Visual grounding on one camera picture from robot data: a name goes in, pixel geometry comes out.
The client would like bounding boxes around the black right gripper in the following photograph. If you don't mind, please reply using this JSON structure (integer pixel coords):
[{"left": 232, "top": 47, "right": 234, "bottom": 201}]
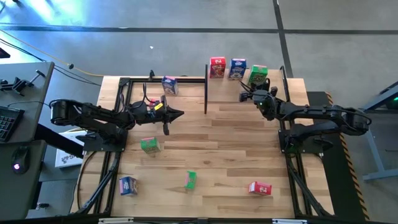
[{"left": 238, "top": 78, "right": 279, "bottom": 121}]

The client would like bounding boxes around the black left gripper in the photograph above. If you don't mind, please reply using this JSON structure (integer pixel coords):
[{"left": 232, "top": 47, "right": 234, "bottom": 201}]
[{"left": 135, "top": 95, "right": 185, "bottom": 136}]

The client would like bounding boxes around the green Apple Jacks cereal box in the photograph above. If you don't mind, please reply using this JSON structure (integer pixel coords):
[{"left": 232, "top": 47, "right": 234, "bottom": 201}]
[
  {"left": 139, "top": 136, "right": 162, "bottom": 155},
  {"left": 183, "top": 170, "right": 198, "bottom": 191},
  {"left": 246, "top": 64, "right": 269, "bottom": 87}
]

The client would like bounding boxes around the red Froot Loops cereal box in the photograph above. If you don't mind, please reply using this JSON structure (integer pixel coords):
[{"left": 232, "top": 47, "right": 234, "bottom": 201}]
[
  {"left": 147, "top": 98, "right": 159, "bottom": 113},
  {"left": 209, "top": 56, "right": 227, "bottom": 79},
  {"left": 248, "top": 181, "right": 273, "bottom": 196}
]

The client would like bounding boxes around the blue Frosted Flakes cereal box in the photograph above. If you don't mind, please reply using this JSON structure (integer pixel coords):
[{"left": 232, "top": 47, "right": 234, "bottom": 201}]
[
  {"left": 160, "top": 75, "right": 179, "bottom": 96},
  {"left": 118, "top": 175, "right": 139, "bottom": 197},
  {"left": 228, "top": 58, "right": 248, "bottom": 81}
]

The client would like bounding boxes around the black shelf divider bar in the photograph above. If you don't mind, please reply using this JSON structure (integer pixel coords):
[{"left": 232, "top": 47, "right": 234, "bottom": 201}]
[{"left": 204, "top": 64, "right": 208, "bottom": 114}]

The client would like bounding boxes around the black hazard-striped floor mat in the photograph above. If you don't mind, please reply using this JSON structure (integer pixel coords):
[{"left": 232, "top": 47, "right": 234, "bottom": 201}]
[{"left": 306, "top": 91, "right": 371, "bottom": 222}]

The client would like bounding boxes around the white printed box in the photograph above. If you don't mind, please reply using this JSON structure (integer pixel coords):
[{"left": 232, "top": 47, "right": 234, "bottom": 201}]
[{"left": 55, "top": 126, "right": 94, "bottom": 169}]

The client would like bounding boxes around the black desk support beam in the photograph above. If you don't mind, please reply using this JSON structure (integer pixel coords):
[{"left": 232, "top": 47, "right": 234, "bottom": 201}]
[{"left": 34, "top": 124, "right": 85, "bottom": 158}]

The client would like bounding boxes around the black device with green light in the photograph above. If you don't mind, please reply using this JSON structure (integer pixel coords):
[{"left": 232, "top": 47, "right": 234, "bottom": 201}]
[{"left": 385, "top": 96, "right": 398, "bottom": 110}]

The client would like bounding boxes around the grey metal stand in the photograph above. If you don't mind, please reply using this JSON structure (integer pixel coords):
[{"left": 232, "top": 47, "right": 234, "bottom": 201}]
[{"left": 343, "top": 81, "right": 398, "bottom": 182}]

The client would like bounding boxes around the grey desk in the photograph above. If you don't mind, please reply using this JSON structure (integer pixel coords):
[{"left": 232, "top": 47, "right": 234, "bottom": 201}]
[{"left": 0, "top": 61, "right": 55, "bottom": 220}]

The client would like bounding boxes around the black desk clamp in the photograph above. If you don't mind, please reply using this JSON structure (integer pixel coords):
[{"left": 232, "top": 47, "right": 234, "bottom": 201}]
[{"left": 0, "top": 70, "right": 47, "bottom": 96}]

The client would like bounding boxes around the black computer mouse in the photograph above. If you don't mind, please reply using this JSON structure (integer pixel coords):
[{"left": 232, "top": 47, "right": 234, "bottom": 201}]
[{"left": 11, "top": 146, "right": 31, "bottom": 175}]

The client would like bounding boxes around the black backlit keyboard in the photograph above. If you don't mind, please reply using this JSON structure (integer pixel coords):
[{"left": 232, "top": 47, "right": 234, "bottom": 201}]
[{"left": 0, "top": 105, "right": 25, "bottom": 143}]

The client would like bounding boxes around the black aluminium table frame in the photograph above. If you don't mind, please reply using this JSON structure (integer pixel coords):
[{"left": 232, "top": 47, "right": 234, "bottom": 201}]
[
  {"left": 70, "top": 76, "right": 206, "bottom": 216},
  {"left": 279, "top": 65, "right": 335, "bottom": 218}
]

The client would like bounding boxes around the black aluminium frame crossbar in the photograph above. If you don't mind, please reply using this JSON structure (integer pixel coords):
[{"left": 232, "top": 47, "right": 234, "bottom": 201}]
[{"left": 0, "top": 213, "right": 398, "bottom": 224}]

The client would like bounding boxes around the silver metal bracket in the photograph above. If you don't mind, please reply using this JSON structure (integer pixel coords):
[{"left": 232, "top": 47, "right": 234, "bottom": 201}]
[
  {"left": 272, "top": 218, "right": 308, "bottom": 224},
  {"left": 98, "top": 217, "right": 134, "bottom": 224}
]

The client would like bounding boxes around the yellow floor cable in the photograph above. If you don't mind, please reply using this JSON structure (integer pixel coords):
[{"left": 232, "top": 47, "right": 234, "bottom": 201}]
[{"left": 0, "top": 29, "right": 105, "bottom": 78}]

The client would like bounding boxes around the black floor cable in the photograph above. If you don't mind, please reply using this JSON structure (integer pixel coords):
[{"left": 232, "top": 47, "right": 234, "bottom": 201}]
[{"left": 0, "top": 37, "right": 102, "bottom": 86}]

